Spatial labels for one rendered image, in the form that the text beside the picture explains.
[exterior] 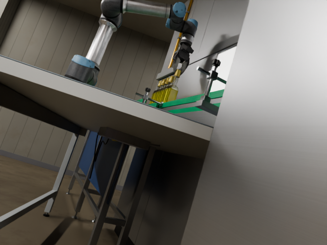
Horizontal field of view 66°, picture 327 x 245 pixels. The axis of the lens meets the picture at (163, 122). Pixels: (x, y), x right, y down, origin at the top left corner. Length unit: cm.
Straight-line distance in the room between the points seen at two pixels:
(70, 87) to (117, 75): 401
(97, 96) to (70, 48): 427
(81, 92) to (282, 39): 42
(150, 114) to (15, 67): 31
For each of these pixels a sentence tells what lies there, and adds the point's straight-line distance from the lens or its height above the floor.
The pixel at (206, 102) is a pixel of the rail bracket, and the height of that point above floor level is 86.
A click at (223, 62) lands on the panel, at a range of 141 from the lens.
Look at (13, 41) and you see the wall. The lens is 514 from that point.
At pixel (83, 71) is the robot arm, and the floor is 96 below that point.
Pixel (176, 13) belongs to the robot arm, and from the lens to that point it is 153.
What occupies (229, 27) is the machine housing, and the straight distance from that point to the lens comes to 161.
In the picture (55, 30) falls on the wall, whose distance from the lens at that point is 503.
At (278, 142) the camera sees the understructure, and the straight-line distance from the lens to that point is 45.
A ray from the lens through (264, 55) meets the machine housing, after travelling 57.
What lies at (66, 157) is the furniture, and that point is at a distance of 212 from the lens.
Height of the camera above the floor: 63
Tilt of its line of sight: 9 degrees up
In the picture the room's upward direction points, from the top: 18 degrees clockwise
